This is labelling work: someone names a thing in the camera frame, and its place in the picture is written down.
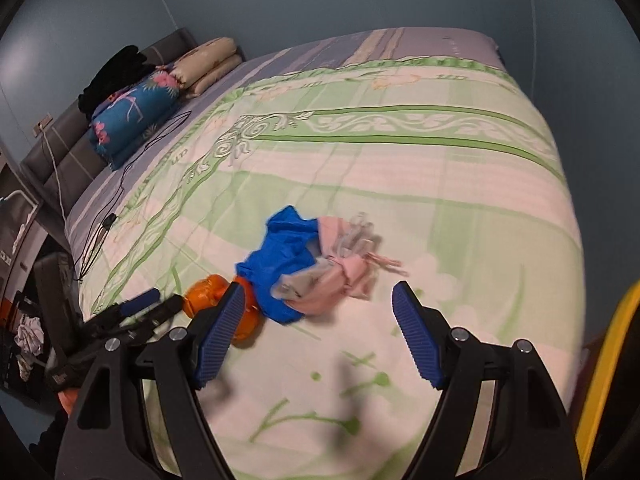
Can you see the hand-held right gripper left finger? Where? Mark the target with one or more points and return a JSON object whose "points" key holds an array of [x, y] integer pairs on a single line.
{"points": [[222, 332]]}

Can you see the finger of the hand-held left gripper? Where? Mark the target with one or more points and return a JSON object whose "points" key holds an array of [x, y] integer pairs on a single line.
{"points": [[140, 301], [162, 310]]}

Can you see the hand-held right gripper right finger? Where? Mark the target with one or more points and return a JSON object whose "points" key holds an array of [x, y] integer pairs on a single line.
{"points": [[417, 332]]}

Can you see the yellow plastic bin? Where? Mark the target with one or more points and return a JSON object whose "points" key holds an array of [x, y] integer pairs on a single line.
{"points": [[610, 360]]}

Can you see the person's left forearm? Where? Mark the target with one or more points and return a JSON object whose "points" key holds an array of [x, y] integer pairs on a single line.
{"points": [[47, 440]]}

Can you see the white crumpled clothes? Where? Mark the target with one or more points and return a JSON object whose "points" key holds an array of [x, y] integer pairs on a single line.
{"points": [[30, 340]]}

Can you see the black chair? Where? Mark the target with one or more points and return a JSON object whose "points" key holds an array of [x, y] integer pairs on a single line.
{"points": [[55, 285]]}

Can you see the pink grey crumpled cloth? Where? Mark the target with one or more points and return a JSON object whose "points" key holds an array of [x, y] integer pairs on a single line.
{"points": [[350, 270]]}

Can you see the blue plastic bag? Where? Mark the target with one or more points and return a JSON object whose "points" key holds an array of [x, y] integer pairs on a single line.
{"points": [[280, 260]]}

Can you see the dark cabinet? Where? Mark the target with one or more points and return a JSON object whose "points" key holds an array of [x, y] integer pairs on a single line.
{"points": [[15, 220]]}

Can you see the dark grey bed headboard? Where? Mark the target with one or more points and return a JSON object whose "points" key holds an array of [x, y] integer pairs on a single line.
{"points": [[70, 155]]}

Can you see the green white printed blanket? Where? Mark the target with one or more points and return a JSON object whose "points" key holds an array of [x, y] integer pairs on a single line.
{"points": [[400, 170]]}

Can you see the black clothing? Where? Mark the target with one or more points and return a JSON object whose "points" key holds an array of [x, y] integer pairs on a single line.
{"points": [[115, 75]]}

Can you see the beige folded pillows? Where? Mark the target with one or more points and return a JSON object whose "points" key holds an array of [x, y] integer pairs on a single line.
{"points": [[210, 62]]}

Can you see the wall socket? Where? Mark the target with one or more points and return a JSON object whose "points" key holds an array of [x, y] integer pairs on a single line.
{"points": [[44, 122]]}

